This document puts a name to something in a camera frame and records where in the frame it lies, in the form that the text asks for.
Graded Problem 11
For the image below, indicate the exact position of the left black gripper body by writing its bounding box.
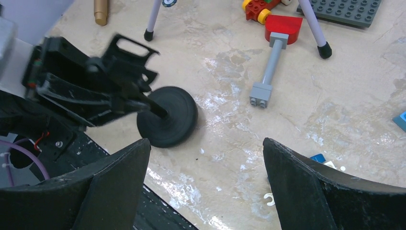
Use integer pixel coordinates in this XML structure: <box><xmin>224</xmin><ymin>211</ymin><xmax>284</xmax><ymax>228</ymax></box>
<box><xmin>22</xmin><ymin>36</ymin><xmax>105</xmax><ymax>127</ymax></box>

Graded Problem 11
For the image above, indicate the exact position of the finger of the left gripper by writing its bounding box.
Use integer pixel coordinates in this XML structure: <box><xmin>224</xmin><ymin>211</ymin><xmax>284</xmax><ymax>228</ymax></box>
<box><xmin>36</xmin><ymin>73</ymin><xmax>149</xmax><ymax>127</ymax></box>
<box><xmin>104</xmin><ymin>34</ymin><xmax>159</xmax><ymax>86</ymax></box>

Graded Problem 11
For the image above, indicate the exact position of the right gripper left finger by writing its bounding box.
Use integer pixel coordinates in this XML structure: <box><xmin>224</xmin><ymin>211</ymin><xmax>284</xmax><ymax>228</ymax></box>
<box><xmin>0</xmin><ymin>139</ymin><xmax>151</xmax><ymax>230</ymax></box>

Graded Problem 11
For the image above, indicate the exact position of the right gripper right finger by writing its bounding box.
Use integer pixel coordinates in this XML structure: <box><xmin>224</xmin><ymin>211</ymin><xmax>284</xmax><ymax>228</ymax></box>
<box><xmin>263</xmin><ymin>138</ymin><xmax>406</xmax><ymax>230</ymax></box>

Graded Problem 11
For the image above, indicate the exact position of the black microphone stand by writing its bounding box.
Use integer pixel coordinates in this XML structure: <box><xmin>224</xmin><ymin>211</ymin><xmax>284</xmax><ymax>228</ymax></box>
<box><xmin>95</xmin><ymin>57</ymin><xmax>199</xmax><ymax>149</ymax></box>

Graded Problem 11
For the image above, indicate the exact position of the gold microphone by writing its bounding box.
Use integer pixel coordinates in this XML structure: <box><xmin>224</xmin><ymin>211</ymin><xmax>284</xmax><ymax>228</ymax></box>
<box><xmin>93</xmin><ymin>0</ymin><xmax>109</xmax><ymax>26</ymax></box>

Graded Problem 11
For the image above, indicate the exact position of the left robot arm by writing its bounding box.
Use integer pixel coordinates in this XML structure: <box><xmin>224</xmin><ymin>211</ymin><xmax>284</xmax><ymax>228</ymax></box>
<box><xmin>0</xmin><ymin>34</ymin><xmax>157</xmax><ymax>145</ymax></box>

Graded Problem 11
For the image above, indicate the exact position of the white blue lego car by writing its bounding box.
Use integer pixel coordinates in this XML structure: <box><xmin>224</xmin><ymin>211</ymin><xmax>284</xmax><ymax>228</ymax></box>
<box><xmin>310</xmin><ymin>153</ymin><xmax>346</xmax><ymax>172</ymax></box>

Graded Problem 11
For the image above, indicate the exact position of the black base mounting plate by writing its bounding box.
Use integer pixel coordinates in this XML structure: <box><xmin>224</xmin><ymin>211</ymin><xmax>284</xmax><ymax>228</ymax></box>
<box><xmin>30</xmin><ymin>139</ymin><xmax>195</xmax><ymax>230</ymax></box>

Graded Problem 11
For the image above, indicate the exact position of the light blue lego baseplate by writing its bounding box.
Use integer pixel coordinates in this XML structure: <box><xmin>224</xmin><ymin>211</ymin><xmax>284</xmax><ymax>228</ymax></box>
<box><xmin>392</xmin><ymin>111</ymin><xmax>406</xmax><ymax>132</ymax></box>

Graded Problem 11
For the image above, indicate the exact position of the red yellow lego piece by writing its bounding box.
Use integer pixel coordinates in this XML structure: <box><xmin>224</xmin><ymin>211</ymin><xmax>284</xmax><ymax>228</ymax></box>
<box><xmin>242</xmin><ymin>0</ymin><xmax>282</xmax><ymax>24</ymax></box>

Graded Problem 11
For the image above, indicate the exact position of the lavender tripod music stand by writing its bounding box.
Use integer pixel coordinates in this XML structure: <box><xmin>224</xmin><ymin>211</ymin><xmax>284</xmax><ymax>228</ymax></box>
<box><xmin>144</xmin><ymin>0</ymin><xmax>333</xmax><ymax>59</ymax></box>

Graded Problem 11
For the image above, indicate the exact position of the red and grey lego hammer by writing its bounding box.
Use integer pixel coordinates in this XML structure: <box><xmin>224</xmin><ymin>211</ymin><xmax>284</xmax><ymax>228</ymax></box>
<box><xmin>249</xmin><ymin>15</ymin><xmax>303</xmax><ymax>108</ymax></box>

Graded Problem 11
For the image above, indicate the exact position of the dark grey lego baseplate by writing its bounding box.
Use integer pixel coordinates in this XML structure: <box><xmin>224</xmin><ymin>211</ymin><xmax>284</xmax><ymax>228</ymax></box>
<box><xmin>310</xmin><ymin>0</ymin><xmax>381</xmax><ymax>28</ymax></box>

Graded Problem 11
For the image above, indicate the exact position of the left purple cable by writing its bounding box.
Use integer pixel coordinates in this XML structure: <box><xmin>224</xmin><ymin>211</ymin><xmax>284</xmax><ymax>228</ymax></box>
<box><xmin>0</xmin><ymin>139</ymin><xmax>51</xmax><ymax>188</ymax></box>

